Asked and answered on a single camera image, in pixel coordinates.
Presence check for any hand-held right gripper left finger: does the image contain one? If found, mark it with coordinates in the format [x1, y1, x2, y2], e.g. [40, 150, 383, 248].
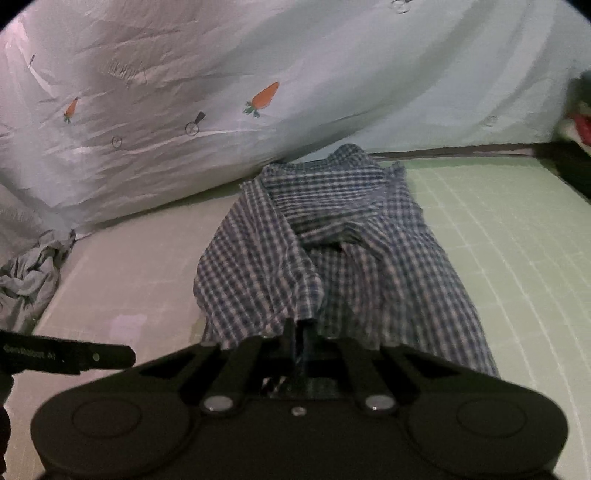
[139, 336, 266, 415]

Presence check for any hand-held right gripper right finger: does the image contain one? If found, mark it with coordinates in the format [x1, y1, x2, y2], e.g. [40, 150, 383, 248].
[337, 339, 467, 415]

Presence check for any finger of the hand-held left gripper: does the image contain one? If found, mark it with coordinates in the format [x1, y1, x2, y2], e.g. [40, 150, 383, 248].
[82, 344, 136, 370]

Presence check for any blue checked shirt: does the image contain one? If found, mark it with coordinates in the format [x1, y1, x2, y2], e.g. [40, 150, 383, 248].
[193, 144, 500, 400]

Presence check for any crumpled grey garment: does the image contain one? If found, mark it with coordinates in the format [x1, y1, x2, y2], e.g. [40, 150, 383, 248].
[0, 228, 77, 333]

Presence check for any green grid bed sheet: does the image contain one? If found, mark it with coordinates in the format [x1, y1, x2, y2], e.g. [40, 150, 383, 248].
[0, 154, 591, 480]

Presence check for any folded dark garment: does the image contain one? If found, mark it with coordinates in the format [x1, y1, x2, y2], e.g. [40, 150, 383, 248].
[549, 143, 591, 200]

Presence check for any carrot print duvet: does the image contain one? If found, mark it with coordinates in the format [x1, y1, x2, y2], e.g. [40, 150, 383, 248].
[0, 0, 591, 259]

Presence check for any folded red garment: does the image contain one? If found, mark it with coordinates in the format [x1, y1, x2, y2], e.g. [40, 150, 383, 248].
[561, 113, 591, 145]

